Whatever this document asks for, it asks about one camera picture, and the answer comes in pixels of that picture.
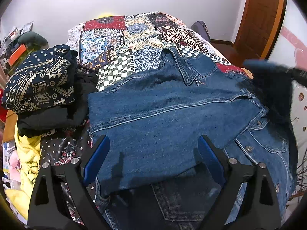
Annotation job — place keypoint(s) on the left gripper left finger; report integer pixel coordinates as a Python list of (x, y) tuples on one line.
[(48, 208)]

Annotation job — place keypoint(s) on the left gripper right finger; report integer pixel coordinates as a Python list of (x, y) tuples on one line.
[(259, 208)]

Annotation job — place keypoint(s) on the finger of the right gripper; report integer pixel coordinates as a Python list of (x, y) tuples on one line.
[(274, 82)]

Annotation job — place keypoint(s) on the blue denim jacket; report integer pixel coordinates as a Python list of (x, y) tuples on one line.
[(154, 176)]

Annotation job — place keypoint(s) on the yellow garment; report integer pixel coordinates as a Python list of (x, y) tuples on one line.
[(29, 153)]

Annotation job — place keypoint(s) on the black folded garment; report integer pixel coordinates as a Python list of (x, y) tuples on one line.
[(61, 116)]

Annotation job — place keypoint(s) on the grey purple backpack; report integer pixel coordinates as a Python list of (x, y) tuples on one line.
[(201, 28)]

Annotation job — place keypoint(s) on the navy patterned folded garment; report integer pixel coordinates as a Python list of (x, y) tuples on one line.
[(44, 80)]

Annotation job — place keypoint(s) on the orange box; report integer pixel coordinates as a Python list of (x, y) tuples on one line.
[(17, 54)]

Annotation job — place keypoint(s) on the patchwork patterned quilt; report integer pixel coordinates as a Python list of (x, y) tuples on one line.
[(112, 48)]

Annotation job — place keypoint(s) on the yellow rounded chair back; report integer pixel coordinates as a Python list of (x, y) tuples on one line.
[(103, 15)]

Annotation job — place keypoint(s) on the wooden door frame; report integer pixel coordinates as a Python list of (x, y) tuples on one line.
[(259, 28)]

